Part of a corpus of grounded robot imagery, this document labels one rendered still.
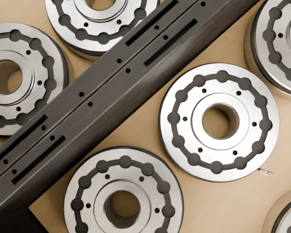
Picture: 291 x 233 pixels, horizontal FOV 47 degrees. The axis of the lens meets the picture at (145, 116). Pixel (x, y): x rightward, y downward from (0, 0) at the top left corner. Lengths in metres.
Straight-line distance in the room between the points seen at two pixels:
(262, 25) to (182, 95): 0.09
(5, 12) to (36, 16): 0.03
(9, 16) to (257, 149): 0.26
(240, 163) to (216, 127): 0.04
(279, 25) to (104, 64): 0.16
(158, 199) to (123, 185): 0.03
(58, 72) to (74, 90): 0.08
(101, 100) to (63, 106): 0.03
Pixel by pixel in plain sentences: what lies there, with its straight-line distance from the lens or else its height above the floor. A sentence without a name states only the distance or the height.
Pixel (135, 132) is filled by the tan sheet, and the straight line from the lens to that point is 0.32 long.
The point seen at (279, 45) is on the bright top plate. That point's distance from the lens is 0.31.
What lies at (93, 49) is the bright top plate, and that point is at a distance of 0.30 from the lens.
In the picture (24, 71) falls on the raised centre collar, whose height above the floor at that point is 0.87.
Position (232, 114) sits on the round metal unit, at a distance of 0.30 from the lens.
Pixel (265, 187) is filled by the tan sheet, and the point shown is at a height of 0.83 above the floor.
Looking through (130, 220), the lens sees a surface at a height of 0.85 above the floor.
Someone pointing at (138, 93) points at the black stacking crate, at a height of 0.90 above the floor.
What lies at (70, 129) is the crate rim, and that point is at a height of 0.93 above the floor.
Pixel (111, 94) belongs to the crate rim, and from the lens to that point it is 0.22.
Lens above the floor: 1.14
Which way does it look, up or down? 85 degrees down
